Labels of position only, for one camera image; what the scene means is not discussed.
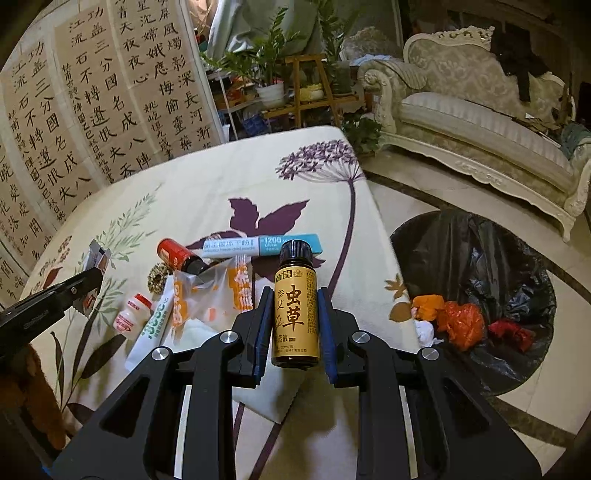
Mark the white green-lettered sachet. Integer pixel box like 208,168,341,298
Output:
124,275,174,372

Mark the gold wrapper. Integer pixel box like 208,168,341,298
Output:
146,263,172,295

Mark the clear orange snack wrapper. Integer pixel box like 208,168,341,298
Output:
169,255,253,331

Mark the gold herbal drink bottle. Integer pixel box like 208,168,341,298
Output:
273,239,320,371

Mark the blue white long box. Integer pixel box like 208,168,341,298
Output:
199,234,322,259

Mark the red crumpled trash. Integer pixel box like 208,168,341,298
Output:
488,319,535,353

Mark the small white yogurt bottle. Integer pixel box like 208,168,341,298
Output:
113,293,151,340

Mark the crumpled white tissue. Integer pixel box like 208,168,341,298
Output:
414,319,443,348

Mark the orange red plastic bag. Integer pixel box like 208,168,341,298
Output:
412,295,486,352

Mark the red small bottle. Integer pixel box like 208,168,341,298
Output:
156,238,209,275

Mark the black bin bag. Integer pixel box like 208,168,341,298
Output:
391,210,557,395

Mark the calligraphy folding screen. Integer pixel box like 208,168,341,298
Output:
1,0,222,306

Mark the small green floor plant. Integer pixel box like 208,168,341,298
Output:
342,109,383,156

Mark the potted plant white pot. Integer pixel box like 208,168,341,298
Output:
200,7,300,110

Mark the ornate white sofa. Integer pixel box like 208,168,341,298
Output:
358,26,590,242

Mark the wooden plant stand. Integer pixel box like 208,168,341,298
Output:
262,54,362,128

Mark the grey green curtain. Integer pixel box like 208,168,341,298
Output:
207,0,322,59

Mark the tall green plant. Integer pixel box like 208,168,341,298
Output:
314,0,360,95

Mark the dark clothing on sofa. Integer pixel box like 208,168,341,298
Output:
490,24,550,103

